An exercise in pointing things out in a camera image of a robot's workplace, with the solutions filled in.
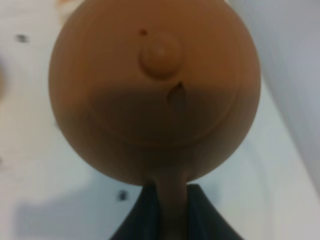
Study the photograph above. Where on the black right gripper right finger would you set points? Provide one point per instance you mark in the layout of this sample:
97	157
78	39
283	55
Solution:
203	220

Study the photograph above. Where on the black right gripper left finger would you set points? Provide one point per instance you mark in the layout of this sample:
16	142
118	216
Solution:
144	220

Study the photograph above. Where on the brown clay teapot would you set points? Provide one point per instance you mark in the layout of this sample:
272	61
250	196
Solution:
155	91

